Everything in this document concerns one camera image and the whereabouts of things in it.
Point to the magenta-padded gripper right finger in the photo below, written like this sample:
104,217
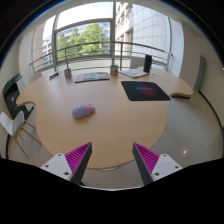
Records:
165,165

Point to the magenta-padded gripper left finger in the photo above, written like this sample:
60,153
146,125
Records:
58,165

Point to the black printer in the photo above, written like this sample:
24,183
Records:
12,93

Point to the small printed can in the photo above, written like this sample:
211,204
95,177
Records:
68,74

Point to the small black device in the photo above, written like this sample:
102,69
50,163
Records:
54,76

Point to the metal balcony railing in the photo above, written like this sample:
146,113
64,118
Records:
100,43

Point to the lilac and pink computer mouse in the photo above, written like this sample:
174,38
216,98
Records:
83,110

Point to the white chair with wooden legs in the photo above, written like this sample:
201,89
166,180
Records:
11,124

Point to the red and black magazine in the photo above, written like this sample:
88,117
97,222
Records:
92,77

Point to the black mouse pad with print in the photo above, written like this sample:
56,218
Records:
145,90

